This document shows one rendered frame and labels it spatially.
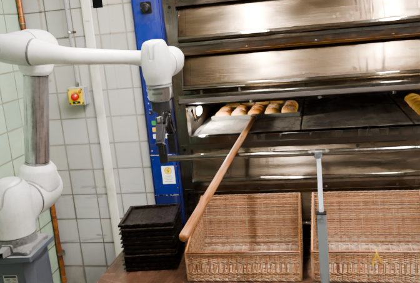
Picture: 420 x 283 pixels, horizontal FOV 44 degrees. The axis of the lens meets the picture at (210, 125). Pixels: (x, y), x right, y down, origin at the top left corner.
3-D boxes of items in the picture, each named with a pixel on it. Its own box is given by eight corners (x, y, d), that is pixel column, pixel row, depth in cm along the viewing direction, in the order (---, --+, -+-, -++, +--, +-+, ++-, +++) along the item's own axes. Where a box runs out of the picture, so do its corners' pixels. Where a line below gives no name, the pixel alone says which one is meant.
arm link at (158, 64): (169, 85, 178) (179, 79, 191) (163, 39, 175) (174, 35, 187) (139, 87, 181) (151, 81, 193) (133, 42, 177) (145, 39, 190)
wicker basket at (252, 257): (204, 240, 299) (199, 194, 293) (304, 238, 288) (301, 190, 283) (185, 282, 252) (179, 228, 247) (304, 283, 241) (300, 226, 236)
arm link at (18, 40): (24, 34, 185) (44, 32, 198) (-21, 29, 188) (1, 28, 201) (24, 71, 188) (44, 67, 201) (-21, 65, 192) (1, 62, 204)
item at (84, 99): (74, 104, 299) (71, 86, 297) (90, 102, 297) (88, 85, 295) (68, 106, 292) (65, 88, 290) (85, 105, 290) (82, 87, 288)
